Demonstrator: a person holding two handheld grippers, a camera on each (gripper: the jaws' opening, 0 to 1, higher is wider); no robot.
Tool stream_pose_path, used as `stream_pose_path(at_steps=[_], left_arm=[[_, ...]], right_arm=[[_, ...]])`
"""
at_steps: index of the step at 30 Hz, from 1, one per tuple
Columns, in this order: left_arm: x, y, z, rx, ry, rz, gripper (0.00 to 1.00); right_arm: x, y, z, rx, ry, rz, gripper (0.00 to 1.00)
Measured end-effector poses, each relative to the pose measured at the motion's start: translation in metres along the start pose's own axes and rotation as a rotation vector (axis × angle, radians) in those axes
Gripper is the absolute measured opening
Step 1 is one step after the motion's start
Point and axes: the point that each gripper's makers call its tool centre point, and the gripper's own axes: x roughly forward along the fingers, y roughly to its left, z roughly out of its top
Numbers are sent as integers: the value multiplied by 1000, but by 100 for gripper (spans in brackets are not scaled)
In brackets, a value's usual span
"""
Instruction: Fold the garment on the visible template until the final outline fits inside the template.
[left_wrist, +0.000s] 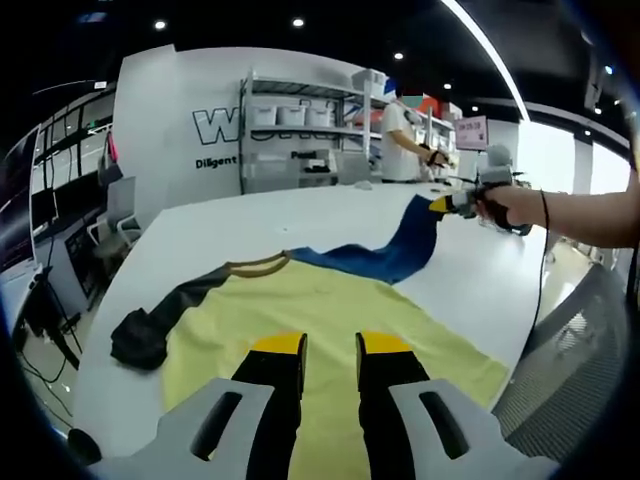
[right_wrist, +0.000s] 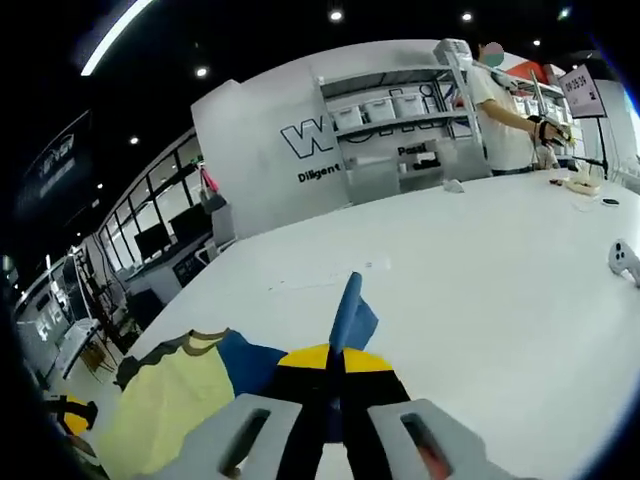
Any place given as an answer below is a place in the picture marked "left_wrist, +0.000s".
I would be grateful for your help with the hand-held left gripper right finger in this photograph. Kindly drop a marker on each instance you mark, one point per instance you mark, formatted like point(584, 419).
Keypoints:
point(430, 425)

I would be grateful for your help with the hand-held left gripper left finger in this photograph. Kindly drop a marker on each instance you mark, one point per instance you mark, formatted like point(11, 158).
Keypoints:
point(235, 425)

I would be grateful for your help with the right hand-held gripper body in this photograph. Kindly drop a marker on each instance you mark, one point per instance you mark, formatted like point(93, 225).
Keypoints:
point(495, 170)

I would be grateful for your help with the yellow blue grey garment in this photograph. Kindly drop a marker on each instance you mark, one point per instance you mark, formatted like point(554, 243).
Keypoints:
point(325, 310)

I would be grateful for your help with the pink sign screen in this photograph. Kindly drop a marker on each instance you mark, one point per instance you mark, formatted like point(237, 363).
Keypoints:
point(471, 133)

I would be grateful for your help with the small white object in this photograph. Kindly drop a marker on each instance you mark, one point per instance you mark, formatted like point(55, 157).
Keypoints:
point(363, 186)

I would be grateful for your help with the white storage box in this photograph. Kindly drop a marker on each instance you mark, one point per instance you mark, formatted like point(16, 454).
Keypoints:
point(369, 81)

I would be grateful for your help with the grey mesh office chair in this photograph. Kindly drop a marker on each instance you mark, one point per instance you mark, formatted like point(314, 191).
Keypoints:
point(565, 370)

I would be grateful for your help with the white storage bin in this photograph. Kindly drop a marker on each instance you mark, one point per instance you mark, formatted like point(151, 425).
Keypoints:
point(319, 116)
point(263, 116)
point(291, 115)

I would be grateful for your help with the grey metal storage shelf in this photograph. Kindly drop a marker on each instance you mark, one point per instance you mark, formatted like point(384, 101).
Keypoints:
point(300, 145)

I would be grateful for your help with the black laptop stand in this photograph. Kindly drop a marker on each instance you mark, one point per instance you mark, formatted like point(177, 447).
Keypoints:
point(55, 320)

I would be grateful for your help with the black computer monitor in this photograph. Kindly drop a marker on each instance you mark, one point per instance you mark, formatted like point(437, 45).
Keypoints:
point(44, 210)

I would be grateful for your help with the pink hanging bag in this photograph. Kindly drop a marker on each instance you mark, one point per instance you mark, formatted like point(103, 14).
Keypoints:
point(112, 148)

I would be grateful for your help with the open laptop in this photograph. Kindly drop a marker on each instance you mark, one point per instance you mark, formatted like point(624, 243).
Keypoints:
point(17, 210)

